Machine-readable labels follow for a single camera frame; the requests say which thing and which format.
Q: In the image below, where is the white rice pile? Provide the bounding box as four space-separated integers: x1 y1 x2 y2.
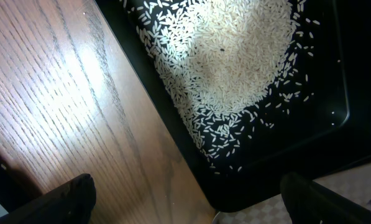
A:
119 0 323 175

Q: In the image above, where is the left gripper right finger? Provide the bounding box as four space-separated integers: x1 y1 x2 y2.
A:
280 172 371 224

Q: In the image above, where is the black waste tray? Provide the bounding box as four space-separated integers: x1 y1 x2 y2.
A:
98 1 371 212

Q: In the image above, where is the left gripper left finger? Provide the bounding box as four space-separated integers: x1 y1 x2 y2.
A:
0 174 96 224

